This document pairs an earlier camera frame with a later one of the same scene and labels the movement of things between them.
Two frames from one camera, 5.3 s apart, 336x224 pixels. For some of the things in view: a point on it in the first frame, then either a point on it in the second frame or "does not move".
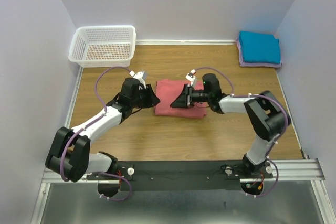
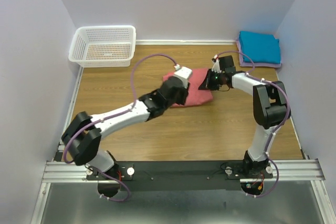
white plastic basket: (104, 46) does not move
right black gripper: (185, 99) -> (207, 84)
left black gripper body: (140, 100) -> (182, 98)
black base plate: (181, 176) does not move
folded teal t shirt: (258, 47) does not move
